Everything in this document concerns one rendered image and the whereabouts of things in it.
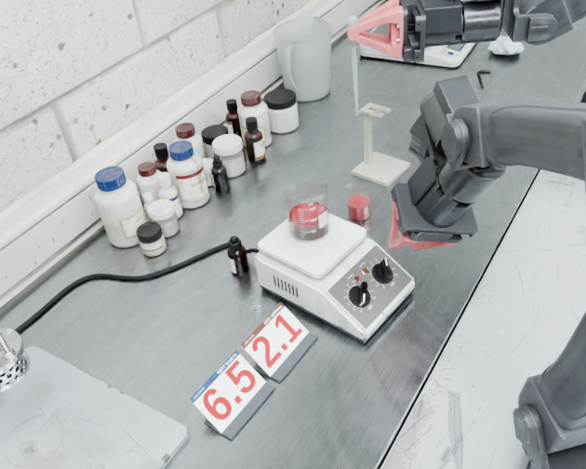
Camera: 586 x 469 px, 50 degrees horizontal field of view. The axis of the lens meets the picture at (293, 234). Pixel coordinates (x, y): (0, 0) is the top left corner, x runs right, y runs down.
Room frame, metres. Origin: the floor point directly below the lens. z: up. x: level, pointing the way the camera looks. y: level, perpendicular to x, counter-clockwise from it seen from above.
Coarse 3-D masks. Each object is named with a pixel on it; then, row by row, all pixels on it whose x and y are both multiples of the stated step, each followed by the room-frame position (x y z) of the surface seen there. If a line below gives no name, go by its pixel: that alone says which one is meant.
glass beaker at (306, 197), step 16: (304, 176) 0.74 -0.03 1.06; (320, 176) 0.73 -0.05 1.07; (288, 192) 0.73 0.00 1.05; (304, 192) 0.74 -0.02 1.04; (320, 192) 0.73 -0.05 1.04; (288, 208) 0.70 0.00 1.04; (304, 208) 0.69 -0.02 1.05; (320, 208) 0.69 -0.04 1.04; (288, 224) 0.71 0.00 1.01; (304, 224) 0.69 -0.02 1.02; (320, 224) 0.69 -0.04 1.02; (304, 240) 0.69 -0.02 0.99; (320, 240) 0.69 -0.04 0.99
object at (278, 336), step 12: (276, 324) 0.59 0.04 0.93; (288, 324) 0.60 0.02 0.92; (264, 336) 0.57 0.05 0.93; (276, 336) 0.58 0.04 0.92; (288, 336) 0.58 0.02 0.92; (252, 348) 0.55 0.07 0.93; (264, 348) 0.56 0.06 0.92; (276, 348) 0.56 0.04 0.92; (288, 348) 0.56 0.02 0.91; (264, 360) 0.54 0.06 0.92; (276, 360) 0.55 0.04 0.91
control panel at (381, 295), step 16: (368, 256) 0.67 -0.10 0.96; (384, 256) 0.67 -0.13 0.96; (352, 272) 0.64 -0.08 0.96; (368, 272) 0.65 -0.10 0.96; (400, 272) 0.65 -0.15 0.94; (336, 288) 0.61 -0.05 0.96; (368, 288) 0.62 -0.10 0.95; (384, 288) 0.62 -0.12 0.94; (400, 288) 0.63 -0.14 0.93; (352, 304) 0.59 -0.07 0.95; (368, 304) 0.60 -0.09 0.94; (384, 304) 0.60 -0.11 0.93; (368, 320) 0.58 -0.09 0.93
